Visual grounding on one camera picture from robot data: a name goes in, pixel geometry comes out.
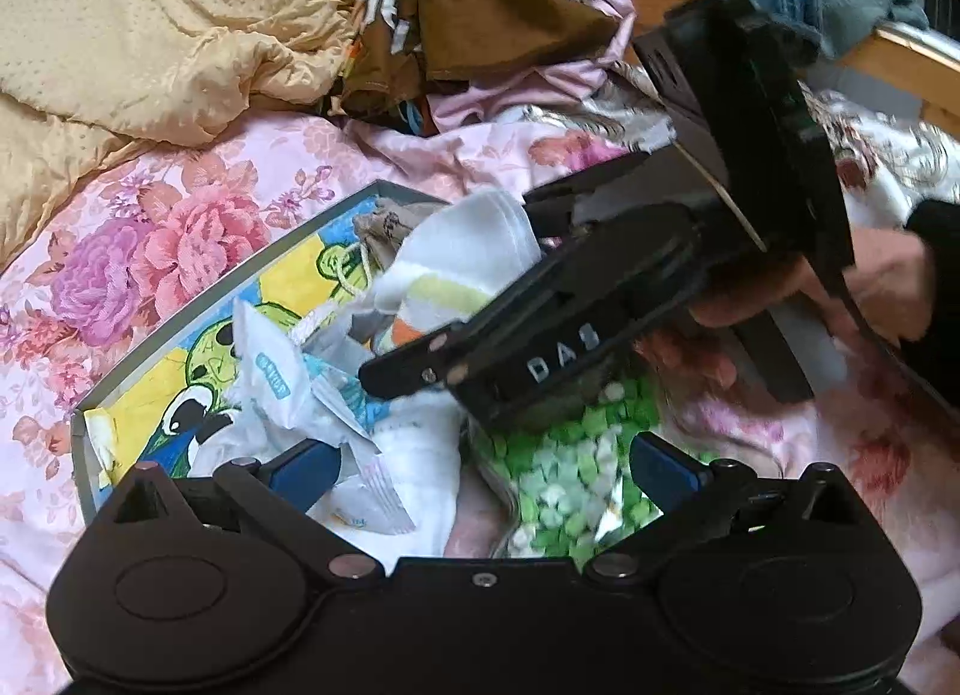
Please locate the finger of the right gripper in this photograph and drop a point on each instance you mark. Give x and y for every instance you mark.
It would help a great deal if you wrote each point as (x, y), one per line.
(567, 313)
(598, 193)

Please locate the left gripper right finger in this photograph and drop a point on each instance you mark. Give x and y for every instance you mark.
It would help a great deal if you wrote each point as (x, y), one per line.
(696, 500)

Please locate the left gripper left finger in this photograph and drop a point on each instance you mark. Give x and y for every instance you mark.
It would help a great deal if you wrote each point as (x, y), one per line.
(274, 499)

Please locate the blue mask packet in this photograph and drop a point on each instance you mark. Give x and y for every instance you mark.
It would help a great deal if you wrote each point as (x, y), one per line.
(364, 496)

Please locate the striped pastel towel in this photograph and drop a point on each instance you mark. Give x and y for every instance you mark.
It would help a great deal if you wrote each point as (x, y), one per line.
(453, 264)

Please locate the beige drawstring pouch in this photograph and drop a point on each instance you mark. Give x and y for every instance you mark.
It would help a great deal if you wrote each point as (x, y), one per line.
(379, 236)

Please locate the white tissue packet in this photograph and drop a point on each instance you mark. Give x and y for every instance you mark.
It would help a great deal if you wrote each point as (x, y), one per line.
(273, 381)

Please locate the white baby garment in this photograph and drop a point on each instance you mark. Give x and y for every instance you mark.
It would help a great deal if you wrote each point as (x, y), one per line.
(419, 443)

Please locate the person right hand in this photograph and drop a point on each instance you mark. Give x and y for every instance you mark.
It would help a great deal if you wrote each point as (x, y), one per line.
(892, 283)

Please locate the glass jar of green stars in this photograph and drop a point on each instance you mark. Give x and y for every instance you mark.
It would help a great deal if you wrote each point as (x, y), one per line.
(565, 489)

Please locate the grey tray with cartoon lining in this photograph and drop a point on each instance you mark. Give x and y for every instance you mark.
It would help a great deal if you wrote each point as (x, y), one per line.
(169, 394)

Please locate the white maroon floral blanket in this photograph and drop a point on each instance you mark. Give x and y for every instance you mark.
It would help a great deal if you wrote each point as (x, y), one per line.
(887, 165)

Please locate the brown multicolour garment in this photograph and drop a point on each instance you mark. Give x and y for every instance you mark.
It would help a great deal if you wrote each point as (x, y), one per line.
(406, 50)

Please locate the pink floral bed sheet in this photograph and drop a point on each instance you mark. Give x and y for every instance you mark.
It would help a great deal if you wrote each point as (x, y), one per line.
(137, 243)

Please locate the pink lilac cloth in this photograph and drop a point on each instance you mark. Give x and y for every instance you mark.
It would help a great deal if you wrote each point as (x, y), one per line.
(483, 56)

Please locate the yellow dotted quilt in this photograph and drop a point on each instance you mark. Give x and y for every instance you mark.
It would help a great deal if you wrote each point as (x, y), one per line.
(87, 84)

